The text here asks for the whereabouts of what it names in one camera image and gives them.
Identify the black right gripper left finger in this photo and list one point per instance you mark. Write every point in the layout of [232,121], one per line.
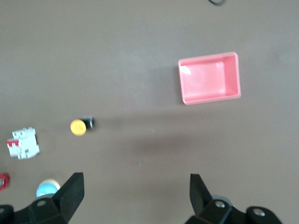
[70,198]

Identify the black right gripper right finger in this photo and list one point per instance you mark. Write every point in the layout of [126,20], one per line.
[201,200]

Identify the yellow push button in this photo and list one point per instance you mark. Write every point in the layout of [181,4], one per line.
[78,127]

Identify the blue call bell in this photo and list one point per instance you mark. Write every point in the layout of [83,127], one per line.
[47,187]

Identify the pink plastic bin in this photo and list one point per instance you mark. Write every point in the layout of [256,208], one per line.
[205,79]

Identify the white circuit breaker red switch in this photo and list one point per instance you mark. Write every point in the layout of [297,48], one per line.
[22,144]

